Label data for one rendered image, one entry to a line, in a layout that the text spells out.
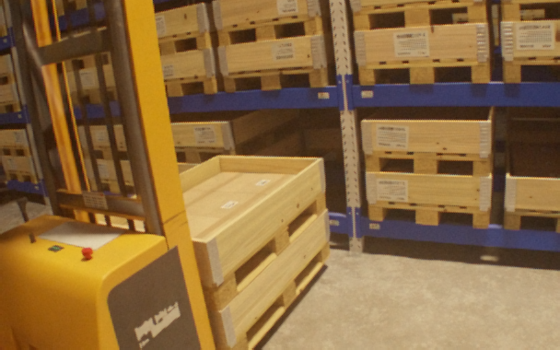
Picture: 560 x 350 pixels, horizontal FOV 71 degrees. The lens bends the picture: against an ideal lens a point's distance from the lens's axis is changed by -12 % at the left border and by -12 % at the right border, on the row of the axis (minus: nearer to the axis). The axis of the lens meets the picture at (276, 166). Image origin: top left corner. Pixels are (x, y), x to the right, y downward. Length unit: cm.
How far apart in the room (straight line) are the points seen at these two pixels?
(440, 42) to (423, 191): 92
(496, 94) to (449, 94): 28
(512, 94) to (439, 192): 74
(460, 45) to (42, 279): 236
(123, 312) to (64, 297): 21
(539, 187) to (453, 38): 101
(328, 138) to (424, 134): 177
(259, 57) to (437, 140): 131
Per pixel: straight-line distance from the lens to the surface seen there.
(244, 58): 315
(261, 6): 307
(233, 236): 193
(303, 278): 272
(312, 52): 288
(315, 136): 440
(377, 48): 275
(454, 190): 281
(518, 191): 281
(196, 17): 336
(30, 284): 175
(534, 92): 268
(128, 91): 152
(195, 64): 340
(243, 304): 209
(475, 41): 265
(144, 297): 156
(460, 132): 270
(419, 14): 269
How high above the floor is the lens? 150
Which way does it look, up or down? 16 degrees down
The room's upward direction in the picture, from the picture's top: 7 degrees counter-clockwise
